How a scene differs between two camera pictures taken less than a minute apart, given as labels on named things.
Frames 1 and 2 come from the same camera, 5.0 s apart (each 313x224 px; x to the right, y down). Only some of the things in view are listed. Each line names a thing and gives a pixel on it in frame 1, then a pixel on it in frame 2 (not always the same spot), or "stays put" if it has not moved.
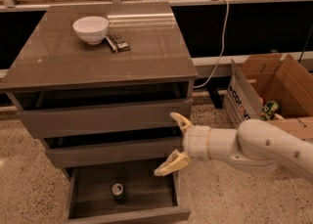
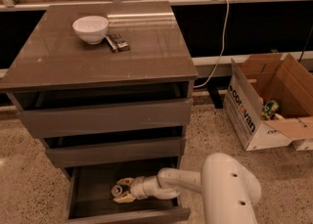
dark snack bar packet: x=115 y=43 stays put
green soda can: x=118 y=193 stays put
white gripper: x=196 y=143 to x=142 y=188
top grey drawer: x=82 y=111 stays put
